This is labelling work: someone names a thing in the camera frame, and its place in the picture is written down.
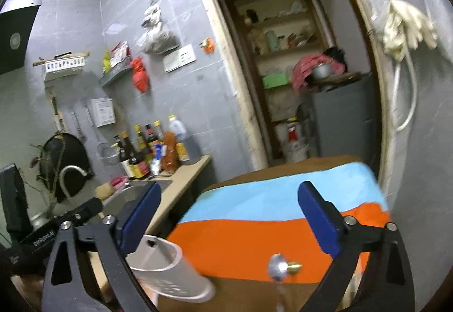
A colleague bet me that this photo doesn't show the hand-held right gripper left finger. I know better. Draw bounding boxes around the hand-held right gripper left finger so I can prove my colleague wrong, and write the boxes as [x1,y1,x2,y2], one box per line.
[42,181,162,312]

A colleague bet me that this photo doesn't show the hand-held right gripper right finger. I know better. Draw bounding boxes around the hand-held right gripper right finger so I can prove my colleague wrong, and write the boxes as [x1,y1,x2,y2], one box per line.
[298,181,415,312]

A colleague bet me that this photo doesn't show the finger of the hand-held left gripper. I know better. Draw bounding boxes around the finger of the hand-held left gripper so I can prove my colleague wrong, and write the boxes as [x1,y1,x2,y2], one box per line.
[72,197,103,225]

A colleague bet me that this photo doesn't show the white utensil holder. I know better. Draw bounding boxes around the white utensil holder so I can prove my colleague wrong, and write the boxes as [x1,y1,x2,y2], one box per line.
[125,235,216,302]

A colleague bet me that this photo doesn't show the silver metal utensil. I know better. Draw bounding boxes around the silver metal utensil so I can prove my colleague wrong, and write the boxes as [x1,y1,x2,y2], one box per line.
[268,253,304,312]

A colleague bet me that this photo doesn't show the yellow sponge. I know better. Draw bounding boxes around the yellow sponge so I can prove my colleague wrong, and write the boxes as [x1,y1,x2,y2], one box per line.
[95,182,115,200]

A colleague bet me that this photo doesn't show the stainless steel sink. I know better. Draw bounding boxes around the stainless steel sink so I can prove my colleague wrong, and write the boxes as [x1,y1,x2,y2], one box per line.
[102,179,172,218]

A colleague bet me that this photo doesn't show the metal faucet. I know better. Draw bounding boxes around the metal faucet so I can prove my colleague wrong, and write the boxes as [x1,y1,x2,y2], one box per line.
[58,165,87,201]

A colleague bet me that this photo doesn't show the cluster of dark sauce bottles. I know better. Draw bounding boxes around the cluster of dark sauce bottles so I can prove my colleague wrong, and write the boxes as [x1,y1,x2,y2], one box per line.
[113,121,165,180]

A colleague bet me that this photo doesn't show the black wok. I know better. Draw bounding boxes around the black wok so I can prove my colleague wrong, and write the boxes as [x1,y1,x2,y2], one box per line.
[37,133,95,203]

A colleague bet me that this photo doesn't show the metal mesh strainer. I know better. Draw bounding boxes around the metal mesh strainer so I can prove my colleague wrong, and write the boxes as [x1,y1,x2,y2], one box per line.
[84,105,119,166]

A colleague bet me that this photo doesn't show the blue white salt bag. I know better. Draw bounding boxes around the blue white salt bag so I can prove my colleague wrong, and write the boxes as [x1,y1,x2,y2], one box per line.
[150,144,167,177]

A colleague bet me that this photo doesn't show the beige kitchen counter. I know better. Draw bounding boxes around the beige kitchen counter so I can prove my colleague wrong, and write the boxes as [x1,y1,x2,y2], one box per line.
[140,154,213,239]

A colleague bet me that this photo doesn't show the red chili powder bag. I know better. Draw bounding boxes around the red chili powder bag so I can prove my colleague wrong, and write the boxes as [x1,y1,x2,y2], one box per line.
[161,131,180,173]

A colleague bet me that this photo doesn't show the blue orange striped cloth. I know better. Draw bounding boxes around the blue orange striped cloth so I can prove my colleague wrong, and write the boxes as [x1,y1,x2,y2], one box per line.
[159,155,392,312]

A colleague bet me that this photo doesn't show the red white bottle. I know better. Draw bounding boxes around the red white bottle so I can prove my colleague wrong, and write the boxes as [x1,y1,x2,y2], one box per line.
[285,121,309,163]

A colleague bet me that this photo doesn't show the hanging metal utensil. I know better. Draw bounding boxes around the hanging metal utensil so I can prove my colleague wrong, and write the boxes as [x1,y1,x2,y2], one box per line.
[69,108,86,141]

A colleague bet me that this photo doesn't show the large oil jug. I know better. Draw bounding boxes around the large oil jug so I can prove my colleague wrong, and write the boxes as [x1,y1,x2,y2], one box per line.
[167,115,192,162]

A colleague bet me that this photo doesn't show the white grater basket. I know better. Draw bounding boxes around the white grater basket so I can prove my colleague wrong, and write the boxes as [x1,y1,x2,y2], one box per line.
[90,97,116,128]

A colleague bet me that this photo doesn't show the grey metal cabinet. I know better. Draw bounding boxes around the grey metal cabinet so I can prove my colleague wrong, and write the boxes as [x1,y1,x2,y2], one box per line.
[301,73,378,159]

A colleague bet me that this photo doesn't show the red plastic bag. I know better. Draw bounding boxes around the red plastic bag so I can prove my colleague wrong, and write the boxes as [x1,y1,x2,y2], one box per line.
[130,57,149,93]

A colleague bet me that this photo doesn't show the white plastic basket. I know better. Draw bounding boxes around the white plastic basket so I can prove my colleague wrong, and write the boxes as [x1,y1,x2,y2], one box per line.
[44,53,89,81]

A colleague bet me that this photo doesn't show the green box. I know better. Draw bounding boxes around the green box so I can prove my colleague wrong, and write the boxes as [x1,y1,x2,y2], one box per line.
[262,73,288,89]

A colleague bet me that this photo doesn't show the small metal pot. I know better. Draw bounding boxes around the small metal pot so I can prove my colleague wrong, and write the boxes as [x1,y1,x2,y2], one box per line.
[311,63,332,80]

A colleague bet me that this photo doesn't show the pink cloth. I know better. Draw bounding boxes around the pink cloth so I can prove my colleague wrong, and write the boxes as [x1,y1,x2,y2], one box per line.
[291,53,347,92]

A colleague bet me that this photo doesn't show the red white seasoning packet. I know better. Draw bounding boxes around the red white seasoning packet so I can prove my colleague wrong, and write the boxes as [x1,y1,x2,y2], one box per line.
[110,41,130,67]

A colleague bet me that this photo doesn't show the clear bag of dried goods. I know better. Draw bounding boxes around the clear bag of dried goods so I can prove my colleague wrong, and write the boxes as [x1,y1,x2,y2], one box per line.
[136,0,180,54]

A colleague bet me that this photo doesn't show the green jar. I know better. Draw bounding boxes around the green jar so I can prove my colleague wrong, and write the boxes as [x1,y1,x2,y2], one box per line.
[265,30,280,52]

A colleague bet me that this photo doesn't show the wooden shelf unit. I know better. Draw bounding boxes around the wooden shelf unit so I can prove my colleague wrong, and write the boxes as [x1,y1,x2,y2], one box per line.
[224,0,337,164]

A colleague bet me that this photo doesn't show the cream rubber gloves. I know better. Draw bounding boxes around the cream rubber gloves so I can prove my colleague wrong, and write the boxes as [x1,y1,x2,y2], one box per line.
[383,0,440,63]

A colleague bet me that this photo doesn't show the metal wall shelf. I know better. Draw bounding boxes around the metal wall shelf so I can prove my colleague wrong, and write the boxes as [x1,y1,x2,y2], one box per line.
[99,67,133,88]

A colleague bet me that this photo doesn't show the white hose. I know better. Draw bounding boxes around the white hose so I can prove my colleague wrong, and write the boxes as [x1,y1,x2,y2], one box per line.
[392,46,418,132]

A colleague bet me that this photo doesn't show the white wall switch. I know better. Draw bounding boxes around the white wall switch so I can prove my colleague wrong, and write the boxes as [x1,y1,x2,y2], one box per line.
[163,50,181,72]

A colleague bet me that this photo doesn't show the white wall socket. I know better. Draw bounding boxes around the white wall socket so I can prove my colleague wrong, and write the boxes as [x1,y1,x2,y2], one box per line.
[179,43,197,65]

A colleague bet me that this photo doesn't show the wooden door frame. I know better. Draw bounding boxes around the wooden door frame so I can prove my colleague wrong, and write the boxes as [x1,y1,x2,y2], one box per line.
[184,0,390,174]

